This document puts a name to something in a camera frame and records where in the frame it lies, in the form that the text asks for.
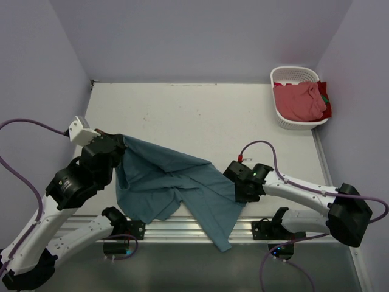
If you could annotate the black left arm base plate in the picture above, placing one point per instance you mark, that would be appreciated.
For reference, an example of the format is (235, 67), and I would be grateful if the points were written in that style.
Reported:
(136, 228)

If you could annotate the teal blue t shirt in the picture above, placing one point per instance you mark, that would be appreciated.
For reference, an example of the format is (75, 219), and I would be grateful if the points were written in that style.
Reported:
(152, 182)

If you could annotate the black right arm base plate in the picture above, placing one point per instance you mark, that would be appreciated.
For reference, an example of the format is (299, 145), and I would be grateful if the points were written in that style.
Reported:
(265, 229)

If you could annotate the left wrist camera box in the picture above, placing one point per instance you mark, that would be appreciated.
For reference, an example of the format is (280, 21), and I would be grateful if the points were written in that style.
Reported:
(80, 133)

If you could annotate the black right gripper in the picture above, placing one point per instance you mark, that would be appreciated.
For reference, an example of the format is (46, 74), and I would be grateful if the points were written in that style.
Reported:
(240, 197)

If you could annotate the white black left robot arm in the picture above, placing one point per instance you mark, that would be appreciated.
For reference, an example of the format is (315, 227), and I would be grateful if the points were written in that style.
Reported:
(31, 260)

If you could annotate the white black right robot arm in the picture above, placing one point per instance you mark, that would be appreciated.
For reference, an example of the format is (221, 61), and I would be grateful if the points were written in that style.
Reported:
(340, 212)

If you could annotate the white perforated laundry basket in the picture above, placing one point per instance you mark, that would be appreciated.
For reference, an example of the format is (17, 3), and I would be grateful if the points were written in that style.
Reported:
(293, 75)

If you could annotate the red green patterned cloth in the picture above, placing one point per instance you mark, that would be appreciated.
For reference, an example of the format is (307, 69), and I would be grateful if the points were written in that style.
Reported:
(322, 86)

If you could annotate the aluminium table edge rail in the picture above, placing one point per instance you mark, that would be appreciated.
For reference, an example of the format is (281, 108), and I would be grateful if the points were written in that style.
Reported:
(175, 230)

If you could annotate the pink t shirt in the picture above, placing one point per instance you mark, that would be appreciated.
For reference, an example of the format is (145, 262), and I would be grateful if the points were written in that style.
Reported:
(301, 102)

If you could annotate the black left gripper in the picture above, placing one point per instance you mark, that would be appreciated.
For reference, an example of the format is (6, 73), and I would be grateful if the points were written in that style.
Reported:
(121, 145)

